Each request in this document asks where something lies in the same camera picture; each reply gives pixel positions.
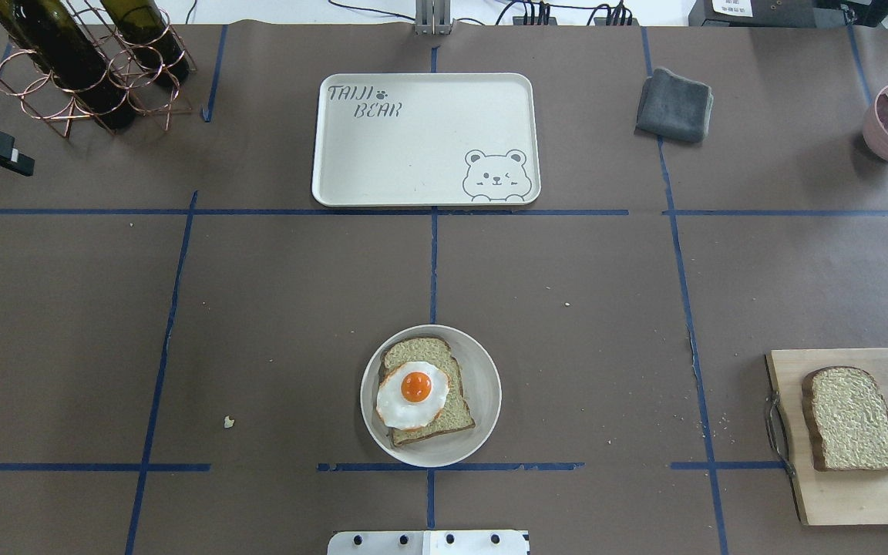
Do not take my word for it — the dark wine bottle upper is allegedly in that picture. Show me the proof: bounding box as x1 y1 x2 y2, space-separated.
0 1 136 130

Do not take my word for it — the fried egg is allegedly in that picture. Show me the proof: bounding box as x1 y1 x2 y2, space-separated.
375 361 451 431

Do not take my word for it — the aluminium frame post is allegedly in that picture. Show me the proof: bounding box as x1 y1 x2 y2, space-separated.
415 0 454 36

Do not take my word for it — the cream bear tray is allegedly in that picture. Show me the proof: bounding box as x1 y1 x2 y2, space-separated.
311 72 540 208

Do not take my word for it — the wooden cutting board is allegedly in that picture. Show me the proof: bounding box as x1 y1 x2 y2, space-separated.
767 348 888 526

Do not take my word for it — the bread slice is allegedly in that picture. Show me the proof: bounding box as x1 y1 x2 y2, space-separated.
801 366 888 472
380 336 476 449

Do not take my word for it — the metal cutting board handle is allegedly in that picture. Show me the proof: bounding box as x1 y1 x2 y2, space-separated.
764 390 796 479

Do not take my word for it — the grey folded cloth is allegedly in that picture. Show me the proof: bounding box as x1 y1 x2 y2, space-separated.
635 67 713 143

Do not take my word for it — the dark wine bottle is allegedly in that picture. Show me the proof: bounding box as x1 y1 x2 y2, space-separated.
0 1 136 130
102 1 190 88

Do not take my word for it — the copper wire bottle rack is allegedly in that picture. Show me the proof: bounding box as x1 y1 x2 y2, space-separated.
0 1 197 138

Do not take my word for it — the dark wine bottle lower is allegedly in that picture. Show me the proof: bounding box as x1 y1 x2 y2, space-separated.
102 1 190 88

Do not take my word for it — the white round plate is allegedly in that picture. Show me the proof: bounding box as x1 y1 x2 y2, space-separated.
359 325 503 469

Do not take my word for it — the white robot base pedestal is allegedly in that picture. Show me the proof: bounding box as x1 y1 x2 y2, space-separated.
327 528 531 554

